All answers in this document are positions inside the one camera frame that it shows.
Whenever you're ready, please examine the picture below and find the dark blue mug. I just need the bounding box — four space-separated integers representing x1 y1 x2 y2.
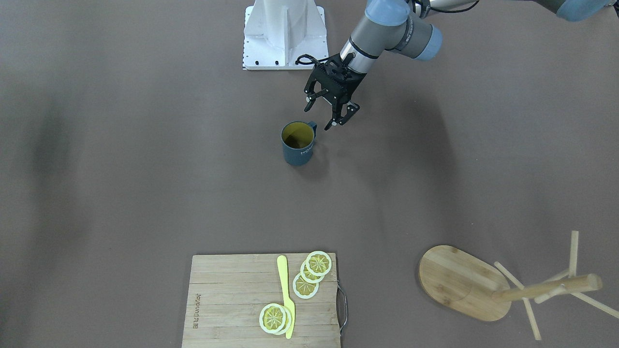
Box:
280 121 317 166

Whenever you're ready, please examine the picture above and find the wooden cup rack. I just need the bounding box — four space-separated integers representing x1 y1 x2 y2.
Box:
418 231 618 341

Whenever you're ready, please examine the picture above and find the yellow plastic knife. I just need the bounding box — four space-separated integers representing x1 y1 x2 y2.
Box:
277 255 296 339

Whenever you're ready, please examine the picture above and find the lemon slice group upper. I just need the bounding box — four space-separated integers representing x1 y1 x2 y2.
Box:
293 250 333 299

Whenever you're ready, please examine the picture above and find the bamboo cutting board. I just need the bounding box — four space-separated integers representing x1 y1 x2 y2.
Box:
182 252 349 348

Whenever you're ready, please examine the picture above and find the lemon slice lower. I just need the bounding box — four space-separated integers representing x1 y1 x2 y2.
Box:
258 303 293 335

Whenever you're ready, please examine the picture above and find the white pedestal column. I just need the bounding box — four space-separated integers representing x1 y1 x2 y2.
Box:
242 0 329 71

